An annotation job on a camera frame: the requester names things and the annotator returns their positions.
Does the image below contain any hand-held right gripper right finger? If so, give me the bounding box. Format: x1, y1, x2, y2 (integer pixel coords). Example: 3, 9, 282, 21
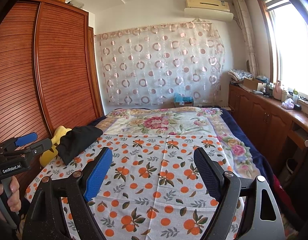
193, 147, 285, 240

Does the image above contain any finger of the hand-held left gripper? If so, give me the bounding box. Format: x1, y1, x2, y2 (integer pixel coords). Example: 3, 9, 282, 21
1, 133, 38, 147
19, 138, 53, 155

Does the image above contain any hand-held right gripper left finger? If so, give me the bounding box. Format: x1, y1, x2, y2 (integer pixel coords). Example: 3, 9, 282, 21
22, 147, 113, 240

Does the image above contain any black printed t-shirt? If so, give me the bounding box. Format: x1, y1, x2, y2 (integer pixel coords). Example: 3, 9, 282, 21
56, 126, 104, 166

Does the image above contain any person's left hand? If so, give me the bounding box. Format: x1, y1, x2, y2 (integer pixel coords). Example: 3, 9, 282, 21
6, 177, 21, 212

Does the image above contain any yellow cloth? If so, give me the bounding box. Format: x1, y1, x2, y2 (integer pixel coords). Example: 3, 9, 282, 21
40, 126, 72, 167

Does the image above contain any red cloth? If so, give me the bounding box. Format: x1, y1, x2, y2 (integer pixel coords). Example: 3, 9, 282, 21
272, 175, 297, 213

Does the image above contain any wooden slatted wardrobe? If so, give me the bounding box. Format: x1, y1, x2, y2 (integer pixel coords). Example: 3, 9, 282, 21
0, 0, 104, 200

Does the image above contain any wooden counter cabinet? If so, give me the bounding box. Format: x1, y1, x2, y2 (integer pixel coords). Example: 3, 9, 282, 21
228, 84, 308, 180

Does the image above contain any waste bin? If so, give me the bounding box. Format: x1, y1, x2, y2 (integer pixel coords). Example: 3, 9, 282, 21
279, 158, 298, 180

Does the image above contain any teal box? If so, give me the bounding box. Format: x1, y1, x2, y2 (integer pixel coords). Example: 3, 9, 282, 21
173, 92, 194, 107

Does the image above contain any cardboard box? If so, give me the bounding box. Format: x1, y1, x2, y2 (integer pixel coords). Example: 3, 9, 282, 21
243, 77, 263, 90

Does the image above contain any folded patterned cloth stack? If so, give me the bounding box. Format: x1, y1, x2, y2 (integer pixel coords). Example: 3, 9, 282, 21
228, 69, 252, 82

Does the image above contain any tissue box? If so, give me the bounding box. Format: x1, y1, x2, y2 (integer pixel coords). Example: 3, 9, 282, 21
282, 98, 295, 110

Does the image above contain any circle patterned sheer curtain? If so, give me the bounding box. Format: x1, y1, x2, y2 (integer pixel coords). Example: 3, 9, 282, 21
94, 21, 225, 105

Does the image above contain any beige window curtain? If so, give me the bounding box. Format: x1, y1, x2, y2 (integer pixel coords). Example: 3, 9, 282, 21
233, 0, 258, 77

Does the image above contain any wooden framed window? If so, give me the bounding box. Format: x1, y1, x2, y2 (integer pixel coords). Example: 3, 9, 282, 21
255, 0, 308, 103

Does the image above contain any white air conditioner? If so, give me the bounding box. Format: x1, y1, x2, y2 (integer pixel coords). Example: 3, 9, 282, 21
184, 0, 234, 22

